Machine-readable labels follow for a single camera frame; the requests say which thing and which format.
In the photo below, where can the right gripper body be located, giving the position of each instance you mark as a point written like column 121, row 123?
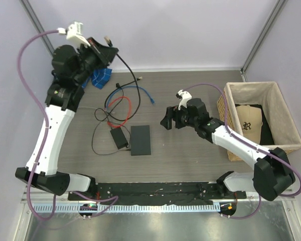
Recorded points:
column 184, row 119

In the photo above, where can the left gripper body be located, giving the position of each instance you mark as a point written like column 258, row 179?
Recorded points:
column 90, row 60

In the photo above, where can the black network switch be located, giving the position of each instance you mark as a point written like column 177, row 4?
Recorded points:
column 140, row 140

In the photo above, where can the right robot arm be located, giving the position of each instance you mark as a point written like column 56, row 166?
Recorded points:
column 270, row 175

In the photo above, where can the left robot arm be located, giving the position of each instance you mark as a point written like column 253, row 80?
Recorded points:
column 71, row 68

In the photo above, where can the blue plaid cloth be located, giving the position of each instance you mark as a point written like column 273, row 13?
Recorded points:
column 99, row 78

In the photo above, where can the beige cap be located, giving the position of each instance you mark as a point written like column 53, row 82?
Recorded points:
column 250, row 119

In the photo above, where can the black garment in basket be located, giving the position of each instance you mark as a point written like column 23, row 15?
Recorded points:
column 266, row 135

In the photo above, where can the wicker basket with liner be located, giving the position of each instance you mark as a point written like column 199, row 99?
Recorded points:
column 275, row 127

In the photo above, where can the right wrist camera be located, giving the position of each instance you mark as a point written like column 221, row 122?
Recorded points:
column 184, row 97

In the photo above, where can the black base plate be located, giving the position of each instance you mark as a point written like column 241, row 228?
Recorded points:
column 163, row 193

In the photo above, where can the slotted cable duct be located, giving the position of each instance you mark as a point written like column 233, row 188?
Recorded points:
column 88, row 207

